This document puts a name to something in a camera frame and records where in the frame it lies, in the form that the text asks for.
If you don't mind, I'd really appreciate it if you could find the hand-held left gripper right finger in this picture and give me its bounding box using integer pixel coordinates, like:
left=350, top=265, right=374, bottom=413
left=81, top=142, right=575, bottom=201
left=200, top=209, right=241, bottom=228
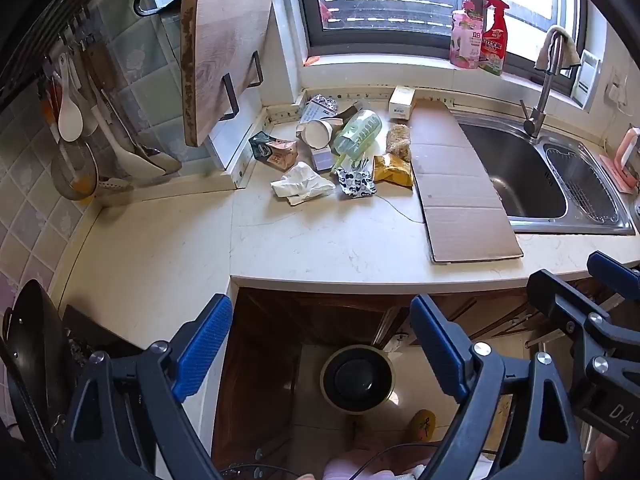
left=408, top=293, right=586, bottom=480

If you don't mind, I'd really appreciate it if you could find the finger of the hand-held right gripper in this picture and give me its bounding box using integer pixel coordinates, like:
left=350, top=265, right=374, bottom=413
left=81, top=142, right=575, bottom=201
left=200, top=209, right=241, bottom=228
left=526, top=268, right=640, bottom=386
left=586, top=251, right=640, bottom=321

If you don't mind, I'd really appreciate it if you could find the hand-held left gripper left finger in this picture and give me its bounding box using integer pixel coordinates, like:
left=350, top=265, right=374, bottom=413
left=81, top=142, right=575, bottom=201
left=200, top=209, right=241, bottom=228
left=56, top=293, right=235, bottom=480

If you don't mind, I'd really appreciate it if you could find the cream trash bin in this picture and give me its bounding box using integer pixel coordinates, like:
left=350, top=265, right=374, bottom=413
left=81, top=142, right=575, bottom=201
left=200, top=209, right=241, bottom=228
left=320, top=344, right=396, bottom=413

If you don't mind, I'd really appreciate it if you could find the black white patterned wrapper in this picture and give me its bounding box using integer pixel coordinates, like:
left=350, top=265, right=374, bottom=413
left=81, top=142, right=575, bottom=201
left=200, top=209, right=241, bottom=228
left=335, top=166, right=377, bottom=200

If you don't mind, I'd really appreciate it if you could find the yellow snack packet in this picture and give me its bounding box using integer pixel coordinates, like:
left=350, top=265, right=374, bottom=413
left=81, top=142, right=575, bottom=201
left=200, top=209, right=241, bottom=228
left=371, top=152, right=415, bottom=189

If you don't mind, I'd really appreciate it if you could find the white tissue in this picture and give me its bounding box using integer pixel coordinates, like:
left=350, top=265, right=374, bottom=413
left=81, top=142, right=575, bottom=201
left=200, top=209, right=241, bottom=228
left=270, top=161, right=337, bottom=206

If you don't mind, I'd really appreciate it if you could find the teal packet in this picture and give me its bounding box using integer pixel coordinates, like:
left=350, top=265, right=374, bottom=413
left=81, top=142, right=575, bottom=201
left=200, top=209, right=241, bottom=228
left=248, top=131, right=273, bottom=160

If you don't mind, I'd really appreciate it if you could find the brown grain packet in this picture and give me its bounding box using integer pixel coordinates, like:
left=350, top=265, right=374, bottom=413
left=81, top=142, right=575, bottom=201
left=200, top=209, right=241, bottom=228
left=385, top=124, right=412, bottom=162

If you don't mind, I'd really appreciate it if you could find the pale green plastic bottle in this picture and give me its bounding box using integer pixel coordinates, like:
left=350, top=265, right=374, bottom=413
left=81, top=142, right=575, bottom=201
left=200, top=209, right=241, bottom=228
left=327, top=109, right=383, bottom=175

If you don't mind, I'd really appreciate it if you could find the silver foil bag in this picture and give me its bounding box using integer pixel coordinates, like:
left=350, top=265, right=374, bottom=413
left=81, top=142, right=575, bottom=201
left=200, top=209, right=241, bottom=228
left=299, top=93, right=342, bottom=126

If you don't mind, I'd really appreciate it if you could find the person's right hand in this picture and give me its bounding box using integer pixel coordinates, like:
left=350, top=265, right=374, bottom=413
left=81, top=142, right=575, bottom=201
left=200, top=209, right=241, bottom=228
left=586, top=430, right=623, bottom=480

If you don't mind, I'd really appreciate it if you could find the yellow embroidered slipper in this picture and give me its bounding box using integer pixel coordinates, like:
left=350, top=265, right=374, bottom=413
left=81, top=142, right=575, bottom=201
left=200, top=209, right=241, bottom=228
left=402, top=409, right=437, bottom=445

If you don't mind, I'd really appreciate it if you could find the metal drain basket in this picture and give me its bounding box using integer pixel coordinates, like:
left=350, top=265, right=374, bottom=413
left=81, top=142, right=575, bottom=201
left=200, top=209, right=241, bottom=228
left=544, top=144, right=621, bottom=223

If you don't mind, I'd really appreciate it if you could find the black gas stove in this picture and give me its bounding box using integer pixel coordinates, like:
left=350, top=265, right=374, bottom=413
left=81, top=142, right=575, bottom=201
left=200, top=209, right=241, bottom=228
left=60, top=304, right=146, bottom=366

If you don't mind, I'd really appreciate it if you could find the pink soap holder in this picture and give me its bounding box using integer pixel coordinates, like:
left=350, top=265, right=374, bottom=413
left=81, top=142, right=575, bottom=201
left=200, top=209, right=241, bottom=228
left=600, top=127, right=640, bottom=193

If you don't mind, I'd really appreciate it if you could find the stainless steel sink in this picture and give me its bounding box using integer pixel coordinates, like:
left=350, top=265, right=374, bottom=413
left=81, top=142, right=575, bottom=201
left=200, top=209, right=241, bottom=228
left=452, top=110, right=637, bottom=236

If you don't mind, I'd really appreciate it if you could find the brown cardboard sheet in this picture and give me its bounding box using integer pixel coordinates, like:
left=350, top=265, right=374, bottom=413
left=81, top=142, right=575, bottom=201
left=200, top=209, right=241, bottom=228
left=402, top=99, right=524, bottom=264

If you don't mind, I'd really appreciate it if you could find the black wok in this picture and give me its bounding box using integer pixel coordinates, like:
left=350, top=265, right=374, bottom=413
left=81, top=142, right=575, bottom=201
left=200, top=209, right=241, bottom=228
left=0, top=280, right=68, bottom=466

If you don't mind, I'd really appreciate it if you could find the white slotted spoon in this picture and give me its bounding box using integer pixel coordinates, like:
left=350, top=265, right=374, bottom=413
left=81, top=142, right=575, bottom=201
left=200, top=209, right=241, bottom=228
left=97, top=176, right=132, bottom=196

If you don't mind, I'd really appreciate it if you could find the white plastic ladle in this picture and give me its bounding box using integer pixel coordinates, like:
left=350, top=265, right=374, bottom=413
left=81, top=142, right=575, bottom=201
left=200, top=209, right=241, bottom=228
left=67, top=55, right=166, bottom=178

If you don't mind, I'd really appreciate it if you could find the metal faucet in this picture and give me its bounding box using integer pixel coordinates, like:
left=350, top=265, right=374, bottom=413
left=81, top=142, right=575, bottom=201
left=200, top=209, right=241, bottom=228
left=520, top=25, right=568, bottom=140

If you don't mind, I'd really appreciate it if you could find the metal mesh strainer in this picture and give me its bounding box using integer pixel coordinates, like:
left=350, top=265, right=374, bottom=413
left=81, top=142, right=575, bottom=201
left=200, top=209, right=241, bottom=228
left=50, top=140, right=98, bottom=202

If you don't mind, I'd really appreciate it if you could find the small purple box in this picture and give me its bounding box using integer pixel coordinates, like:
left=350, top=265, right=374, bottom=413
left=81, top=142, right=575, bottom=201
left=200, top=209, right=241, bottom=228
left=311, top=146, right=335, bottom=173

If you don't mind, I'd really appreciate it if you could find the beige dish cloth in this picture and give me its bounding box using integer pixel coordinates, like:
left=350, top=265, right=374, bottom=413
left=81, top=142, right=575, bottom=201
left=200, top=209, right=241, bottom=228
left=534, top=25, right=582, bottom=72

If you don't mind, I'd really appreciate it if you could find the white paper cup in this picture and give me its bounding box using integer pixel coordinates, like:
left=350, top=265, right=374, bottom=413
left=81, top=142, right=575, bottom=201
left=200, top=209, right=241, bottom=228
left=299, top=119, right=334, bottom=150

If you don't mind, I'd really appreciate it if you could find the small white box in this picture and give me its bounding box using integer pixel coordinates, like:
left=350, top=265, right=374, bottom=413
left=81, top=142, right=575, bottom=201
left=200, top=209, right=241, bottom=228
left=389, top=85, right=417, bottom=120

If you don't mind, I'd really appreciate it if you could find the red spray bottle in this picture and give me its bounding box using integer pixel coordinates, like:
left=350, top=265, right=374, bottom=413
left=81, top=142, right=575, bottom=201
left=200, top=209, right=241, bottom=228
left=479, top=0, right=510, bottom=77

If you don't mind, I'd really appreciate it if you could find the white rice paddle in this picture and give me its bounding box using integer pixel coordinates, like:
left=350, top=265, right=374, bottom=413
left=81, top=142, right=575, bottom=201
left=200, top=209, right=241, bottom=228
left=57, top=52, right=84, bottom=143

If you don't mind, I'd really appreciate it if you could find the pink soap bottle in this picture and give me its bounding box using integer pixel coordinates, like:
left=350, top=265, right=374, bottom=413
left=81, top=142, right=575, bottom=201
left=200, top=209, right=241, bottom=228
left=450, top=0, right=485, bottom=70

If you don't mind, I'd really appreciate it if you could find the black cutting board rack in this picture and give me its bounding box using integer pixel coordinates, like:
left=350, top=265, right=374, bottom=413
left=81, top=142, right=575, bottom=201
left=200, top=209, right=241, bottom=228
left=218, top=51, right=264, bottom=122

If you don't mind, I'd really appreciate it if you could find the orange hanging utensil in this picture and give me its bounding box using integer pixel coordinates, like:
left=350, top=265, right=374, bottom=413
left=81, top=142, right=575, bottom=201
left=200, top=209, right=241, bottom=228
left=40, top=75, right=58, bottom=126

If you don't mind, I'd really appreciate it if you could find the wooden cutting board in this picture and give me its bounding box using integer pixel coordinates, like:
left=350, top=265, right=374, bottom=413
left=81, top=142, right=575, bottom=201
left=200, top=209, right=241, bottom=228
left=180, top=0, right=275, bottom=148

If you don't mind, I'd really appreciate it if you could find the black range hood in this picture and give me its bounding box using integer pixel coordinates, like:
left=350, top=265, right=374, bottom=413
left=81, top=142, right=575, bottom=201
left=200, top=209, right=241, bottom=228
left=0, top=0, right=138, bottom=111

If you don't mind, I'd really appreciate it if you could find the white wall outlet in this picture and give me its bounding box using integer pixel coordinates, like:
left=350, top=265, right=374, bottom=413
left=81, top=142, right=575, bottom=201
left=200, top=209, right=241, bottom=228
left=607, top=72, right=632, bottom=108

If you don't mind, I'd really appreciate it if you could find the white wall box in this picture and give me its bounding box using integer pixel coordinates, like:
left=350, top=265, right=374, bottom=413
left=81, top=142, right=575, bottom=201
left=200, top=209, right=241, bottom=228
left=570, top=50, right=601, bottom=108

